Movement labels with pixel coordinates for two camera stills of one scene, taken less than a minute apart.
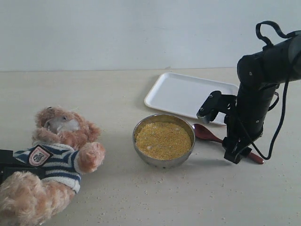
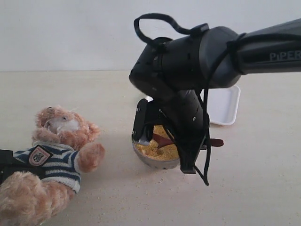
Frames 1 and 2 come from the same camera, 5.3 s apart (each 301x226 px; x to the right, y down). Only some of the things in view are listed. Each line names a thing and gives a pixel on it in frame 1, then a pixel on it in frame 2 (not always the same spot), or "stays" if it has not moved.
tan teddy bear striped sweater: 63,148 stays
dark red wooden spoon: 201,131 → 162,141
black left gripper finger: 7,160 stays
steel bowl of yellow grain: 163,141 stays
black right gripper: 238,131 → 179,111
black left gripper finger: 6,171 stays
